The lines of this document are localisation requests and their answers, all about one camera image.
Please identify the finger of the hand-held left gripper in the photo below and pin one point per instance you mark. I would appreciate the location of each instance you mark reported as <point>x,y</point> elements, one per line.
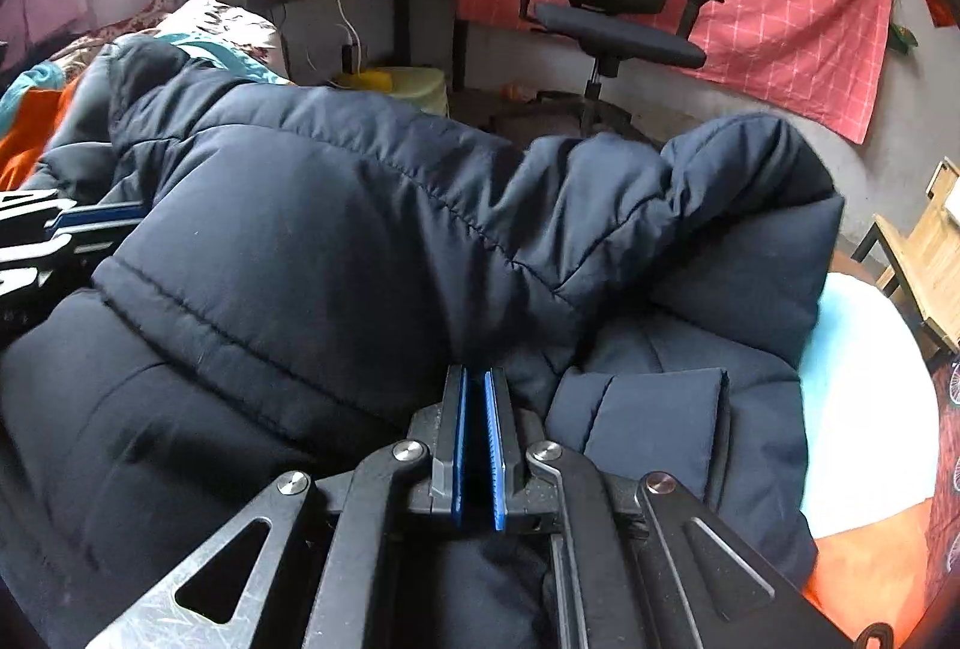
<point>37,266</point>
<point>90,218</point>

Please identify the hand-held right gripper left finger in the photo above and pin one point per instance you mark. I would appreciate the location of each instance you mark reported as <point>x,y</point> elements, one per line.
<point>352,544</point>

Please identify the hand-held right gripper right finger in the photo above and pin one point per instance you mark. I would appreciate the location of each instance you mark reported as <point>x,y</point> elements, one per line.
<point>645,544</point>

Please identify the navy padded jacket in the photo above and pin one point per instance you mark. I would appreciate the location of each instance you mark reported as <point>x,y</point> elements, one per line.
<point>337,229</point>

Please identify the floral pillow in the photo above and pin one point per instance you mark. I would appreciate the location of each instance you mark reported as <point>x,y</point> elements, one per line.
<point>202,27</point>

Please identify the colourful patchwork bed sheet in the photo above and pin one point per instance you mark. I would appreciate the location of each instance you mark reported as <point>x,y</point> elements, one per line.
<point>862,394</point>

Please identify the blue printed curtain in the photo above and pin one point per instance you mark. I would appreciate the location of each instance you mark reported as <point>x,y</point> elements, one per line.
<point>946,469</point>

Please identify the yellow plastic bucket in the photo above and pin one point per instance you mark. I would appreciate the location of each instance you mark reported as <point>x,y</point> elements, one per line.
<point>405,87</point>

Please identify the wooden chair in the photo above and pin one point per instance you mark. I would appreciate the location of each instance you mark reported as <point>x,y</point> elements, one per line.
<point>926,259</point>

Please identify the green wall ornament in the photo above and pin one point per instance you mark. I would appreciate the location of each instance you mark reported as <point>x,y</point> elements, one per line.
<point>902,36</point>

